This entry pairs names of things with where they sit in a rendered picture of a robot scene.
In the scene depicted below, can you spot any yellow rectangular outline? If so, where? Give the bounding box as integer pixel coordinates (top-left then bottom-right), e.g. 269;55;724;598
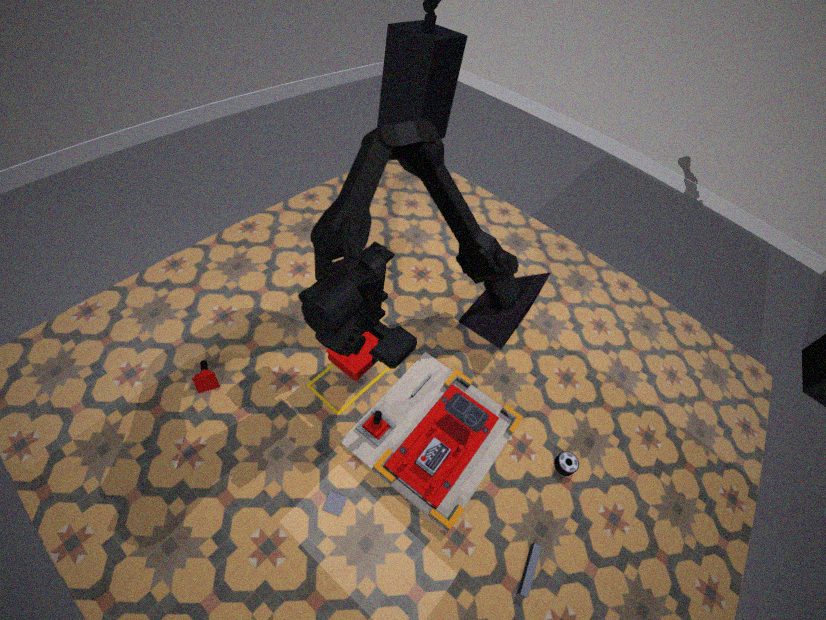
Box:
306;363;390;416

